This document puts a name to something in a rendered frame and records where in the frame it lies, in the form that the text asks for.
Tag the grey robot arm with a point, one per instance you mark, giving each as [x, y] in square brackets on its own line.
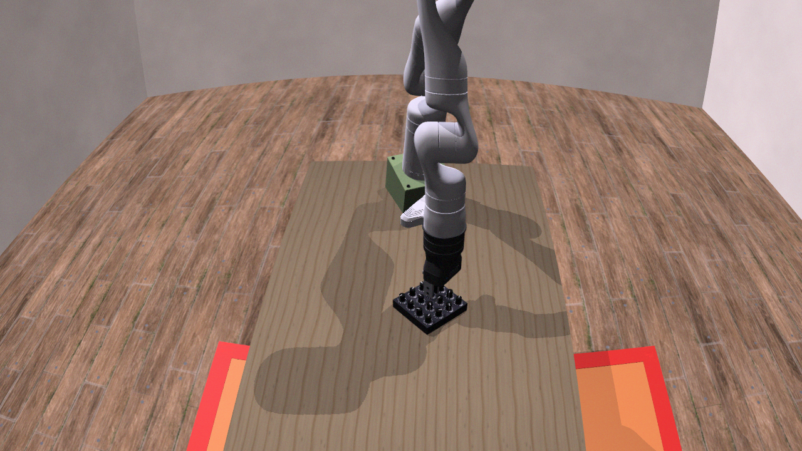
[441, 82]

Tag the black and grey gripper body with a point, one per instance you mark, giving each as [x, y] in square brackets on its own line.
[443, 240]

